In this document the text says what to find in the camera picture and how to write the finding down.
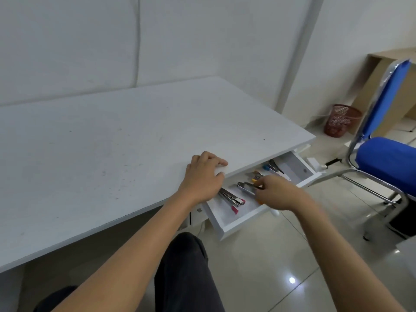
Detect light wooden desk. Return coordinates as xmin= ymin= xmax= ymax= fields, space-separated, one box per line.
xmin=352 ymin=47 xmax=416 ymax=137

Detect red mesh wastebasket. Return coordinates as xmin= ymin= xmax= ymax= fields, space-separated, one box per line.
xmin=324 ymin=104 xmax=363 ymax=138

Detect black handled scissors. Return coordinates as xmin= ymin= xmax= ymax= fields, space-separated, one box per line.
xmin=268 ymin=160 xmax=292 ymax=181

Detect silver stapler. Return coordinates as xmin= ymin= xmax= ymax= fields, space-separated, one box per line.
xmin=218 ymin=188 xmax=246 ymax=207

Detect white desk drawer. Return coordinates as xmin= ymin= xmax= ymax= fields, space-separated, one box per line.
xmin=202 ymin=149 xmax=326 ymax=241

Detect silver metal tool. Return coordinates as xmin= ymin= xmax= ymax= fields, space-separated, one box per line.
xmin=237 ymin=181 xmax=264 ymax=196

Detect person's black trousers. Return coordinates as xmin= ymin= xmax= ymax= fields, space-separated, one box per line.
xmin=33 ymin=232 xmax=225 ymax=312

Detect black object under chair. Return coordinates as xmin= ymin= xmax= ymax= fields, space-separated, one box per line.
xmin=387 ymin=205 xmax=416 ymax=240

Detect person's left forearm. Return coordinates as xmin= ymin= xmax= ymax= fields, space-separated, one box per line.
xmin=51 ymin=191 xmax=199 ymax=312

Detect blue chair with chrome frame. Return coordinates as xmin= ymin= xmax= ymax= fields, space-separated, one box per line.
xmin=307 ymin=58 xmax=416 ymax=241

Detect person's right hand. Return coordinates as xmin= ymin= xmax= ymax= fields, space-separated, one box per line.
xmin=254 ymin=175 xmax=308 ymax=211

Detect person's right forearm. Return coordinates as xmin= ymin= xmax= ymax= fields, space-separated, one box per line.
xmin=292 ymin=196 xmax=408 ymax=312

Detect person's left hand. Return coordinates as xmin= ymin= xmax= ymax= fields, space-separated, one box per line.
xmin=177 ymin=151 xmax=229 ymax=205

